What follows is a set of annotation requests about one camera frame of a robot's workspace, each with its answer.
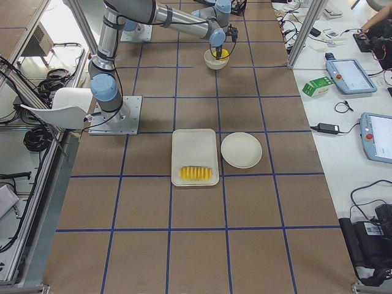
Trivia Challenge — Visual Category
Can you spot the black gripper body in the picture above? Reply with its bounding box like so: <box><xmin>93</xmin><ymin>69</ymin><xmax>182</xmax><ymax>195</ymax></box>
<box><xmin>213</xmin><ymin>42</ymin><xmax>224</xmax><ymax>53</ymax></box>

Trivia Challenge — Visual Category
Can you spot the yellow lemon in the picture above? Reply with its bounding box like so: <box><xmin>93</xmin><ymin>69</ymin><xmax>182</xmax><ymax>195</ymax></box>
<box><xmin>212</xmin><ymin>49</ymin><xmax>230</xmax><ymax>61</ymax></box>

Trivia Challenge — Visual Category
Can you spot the white ceramic bowl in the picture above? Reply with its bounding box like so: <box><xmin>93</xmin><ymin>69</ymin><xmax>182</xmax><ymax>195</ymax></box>
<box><xmin>204</xmin><ymin>49</ymin><xmax>229</xmax><ymax>70</ymax></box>

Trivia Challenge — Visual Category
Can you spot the black dish rack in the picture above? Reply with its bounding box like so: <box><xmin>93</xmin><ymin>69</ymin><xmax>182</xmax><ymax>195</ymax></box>
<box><xmin>231</xmin><ymin>0</ymin><xmax>247</xmax><ymax>16</ymax></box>

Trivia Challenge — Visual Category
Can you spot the white round plate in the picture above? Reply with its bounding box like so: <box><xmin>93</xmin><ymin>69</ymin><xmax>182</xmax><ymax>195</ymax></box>
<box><xmin>220</xmin><ymin>132</ymin><xmax>263</xmax><ymax>169</ymax></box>

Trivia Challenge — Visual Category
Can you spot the green white carton box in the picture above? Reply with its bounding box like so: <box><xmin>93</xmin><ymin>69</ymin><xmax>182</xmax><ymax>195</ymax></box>
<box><xmin>302</xmin><ymin>77</ymin><xmax>334</xmax><ymax>97</ymax></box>

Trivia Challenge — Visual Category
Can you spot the white rectangular tray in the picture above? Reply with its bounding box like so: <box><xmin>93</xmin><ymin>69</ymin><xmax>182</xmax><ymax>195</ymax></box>
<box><xmin>171</xmin><ymin>129</ymin><xmax>219</xmax><ymax>187</ymax></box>

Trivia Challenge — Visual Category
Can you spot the sliced bread loaf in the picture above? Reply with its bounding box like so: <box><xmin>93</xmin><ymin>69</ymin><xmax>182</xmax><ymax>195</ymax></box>
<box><xmin>179</xmin><ymin>166</ymin><xmax>212</xmax><ymax>181</ymax></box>

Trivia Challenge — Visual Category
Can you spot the blue teach pendant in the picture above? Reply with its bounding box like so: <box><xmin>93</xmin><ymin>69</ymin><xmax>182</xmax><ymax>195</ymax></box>
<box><xmin>325</xmin><ymin>59</ymin><xmax>377</xmax><ymax>94</ymax></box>

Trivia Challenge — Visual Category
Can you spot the black power adapter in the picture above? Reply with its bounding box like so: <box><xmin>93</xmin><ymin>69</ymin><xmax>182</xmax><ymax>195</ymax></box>
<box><xmin>317</xmin><ymin>123</ymin><xmax>340</xmax><ymax>135</ymax></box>

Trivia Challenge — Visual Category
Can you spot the white chair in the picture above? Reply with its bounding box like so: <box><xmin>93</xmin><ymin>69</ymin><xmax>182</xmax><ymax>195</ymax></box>
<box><xmin>21</xmin><ymin>88</ymin><xmax>92</xmax><ymax>130</ymax></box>

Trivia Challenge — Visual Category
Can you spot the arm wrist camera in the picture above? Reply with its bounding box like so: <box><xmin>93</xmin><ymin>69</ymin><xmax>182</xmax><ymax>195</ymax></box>
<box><xmin>227</xmin><ymin>24</ymin><xmax>238</xmax><ymax>43</ymax></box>

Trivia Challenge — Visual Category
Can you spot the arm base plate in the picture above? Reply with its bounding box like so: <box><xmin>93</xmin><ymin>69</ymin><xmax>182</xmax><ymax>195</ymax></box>
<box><xmin>88</xmin><ymin>96</ymin><xmax>142</xmax><ymax>135</ymax></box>
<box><xmin>121</xmin><ymin>24</ymin><xmax>153</xmax><ymax>43</ymax></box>

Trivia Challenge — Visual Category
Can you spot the aluminium frame post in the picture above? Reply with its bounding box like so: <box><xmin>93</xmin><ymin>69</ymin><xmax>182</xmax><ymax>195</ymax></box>
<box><xmin>287</xmin><ymin>0</ymin><xmax>328</xmax><ymax>69</ymax></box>

